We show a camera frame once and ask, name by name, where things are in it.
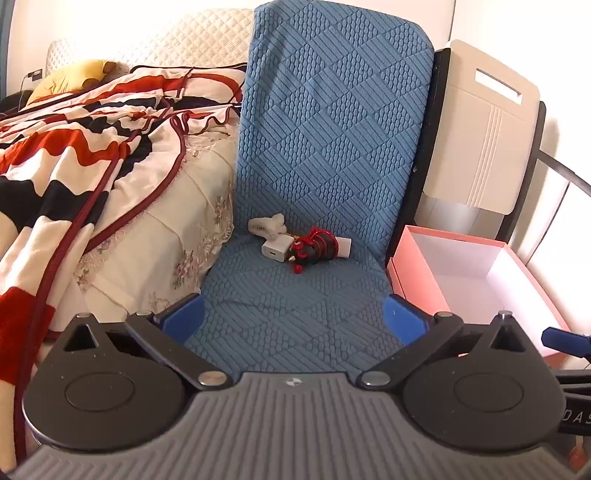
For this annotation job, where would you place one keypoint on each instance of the white paper roll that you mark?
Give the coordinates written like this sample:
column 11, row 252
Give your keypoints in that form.
column 345, row 247

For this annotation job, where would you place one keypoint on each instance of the yellow pillow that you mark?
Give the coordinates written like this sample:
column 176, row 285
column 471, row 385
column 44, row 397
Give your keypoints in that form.
column 69, row 78

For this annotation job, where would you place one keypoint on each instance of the pink cardboard box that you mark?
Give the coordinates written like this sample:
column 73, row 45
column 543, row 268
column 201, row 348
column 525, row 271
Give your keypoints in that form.
column 461, row 272

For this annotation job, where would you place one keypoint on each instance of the white hair claw clip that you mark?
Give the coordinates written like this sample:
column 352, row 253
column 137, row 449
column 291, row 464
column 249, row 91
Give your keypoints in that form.
column 268, row 225

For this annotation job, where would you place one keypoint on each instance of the wall socket with plug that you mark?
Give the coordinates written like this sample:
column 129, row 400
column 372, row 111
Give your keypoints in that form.
column 35, row 74

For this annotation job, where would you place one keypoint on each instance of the cream quilted headboard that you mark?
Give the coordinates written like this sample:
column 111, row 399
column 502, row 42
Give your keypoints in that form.
column 184, row 41

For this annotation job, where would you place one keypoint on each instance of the red and black toy figure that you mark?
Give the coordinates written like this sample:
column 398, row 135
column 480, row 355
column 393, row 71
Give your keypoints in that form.
column 314, row 249

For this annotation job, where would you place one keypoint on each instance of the beige folding board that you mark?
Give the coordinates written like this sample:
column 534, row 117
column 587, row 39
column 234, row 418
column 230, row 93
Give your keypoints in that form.
column 485, row 129

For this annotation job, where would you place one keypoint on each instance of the black metal bar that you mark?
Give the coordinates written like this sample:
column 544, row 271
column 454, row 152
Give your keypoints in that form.
column 565, row 173

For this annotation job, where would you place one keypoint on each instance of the black metal frame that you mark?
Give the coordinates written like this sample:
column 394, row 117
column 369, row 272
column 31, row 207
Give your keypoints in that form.
column 438, row 115

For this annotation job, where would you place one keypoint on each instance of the blue textured chair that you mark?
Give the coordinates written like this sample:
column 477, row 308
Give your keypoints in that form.
column 323, row 138

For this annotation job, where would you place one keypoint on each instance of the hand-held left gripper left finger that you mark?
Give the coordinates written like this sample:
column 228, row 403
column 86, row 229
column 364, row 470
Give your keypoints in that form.
column 184, row 316

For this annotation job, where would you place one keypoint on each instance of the white charger plug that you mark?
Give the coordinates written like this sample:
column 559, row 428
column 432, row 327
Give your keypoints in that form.
column 276, row 250

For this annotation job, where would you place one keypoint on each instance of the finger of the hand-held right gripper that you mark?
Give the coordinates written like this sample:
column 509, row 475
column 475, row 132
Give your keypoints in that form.
column 563, row 339

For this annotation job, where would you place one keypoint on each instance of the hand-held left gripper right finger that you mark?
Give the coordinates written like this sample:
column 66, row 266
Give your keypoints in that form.
column 402, row 318

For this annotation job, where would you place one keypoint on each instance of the red black striped blanket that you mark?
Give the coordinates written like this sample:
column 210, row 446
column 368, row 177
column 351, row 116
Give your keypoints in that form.
column 69, row 161

